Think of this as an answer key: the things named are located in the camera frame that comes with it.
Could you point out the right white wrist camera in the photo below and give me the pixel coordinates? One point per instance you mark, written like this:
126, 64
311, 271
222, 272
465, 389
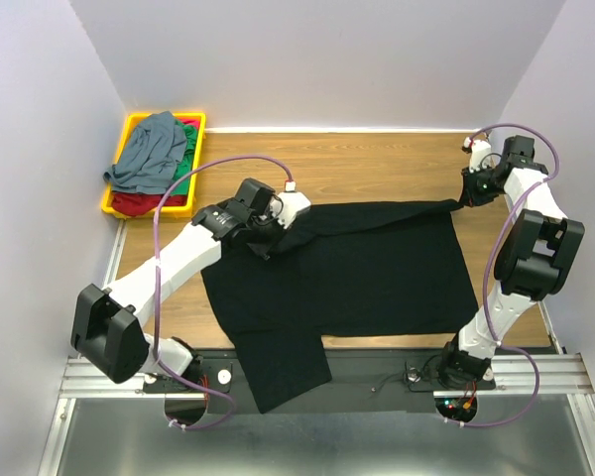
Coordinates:
479, 151

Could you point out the black t shirt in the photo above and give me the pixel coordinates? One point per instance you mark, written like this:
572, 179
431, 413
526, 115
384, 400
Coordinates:
345, 270

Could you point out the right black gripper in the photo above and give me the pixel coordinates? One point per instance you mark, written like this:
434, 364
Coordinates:
470, 196

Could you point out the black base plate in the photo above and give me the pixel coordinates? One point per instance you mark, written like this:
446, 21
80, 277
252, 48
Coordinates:
363, 380

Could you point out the red t shirt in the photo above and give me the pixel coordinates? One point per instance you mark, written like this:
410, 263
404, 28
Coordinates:
139, 203

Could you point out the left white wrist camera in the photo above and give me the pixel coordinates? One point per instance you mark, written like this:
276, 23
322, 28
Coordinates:
293, 204

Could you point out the green t shirt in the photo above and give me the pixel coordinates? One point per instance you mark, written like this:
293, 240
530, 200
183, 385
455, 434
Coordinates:
185, 165

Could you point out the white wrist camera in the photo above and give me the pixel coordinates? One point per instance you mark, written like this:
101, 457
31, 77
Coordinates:
479, 151
293, 204

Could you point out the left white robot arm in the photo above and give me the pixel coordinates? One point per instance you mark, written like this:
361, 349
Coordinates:
108, 322

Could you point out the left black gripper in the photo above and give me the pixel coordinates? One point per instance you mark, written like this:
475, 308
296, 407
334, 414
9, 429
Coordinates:
263, 249

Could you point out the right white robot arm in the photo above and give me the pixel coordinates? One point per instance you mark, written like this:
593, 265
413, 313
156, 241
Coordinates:
530, 260

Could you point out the grey blue t shirt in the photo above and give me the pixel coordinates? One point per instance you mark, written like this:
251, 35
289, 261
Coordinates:
150, 158

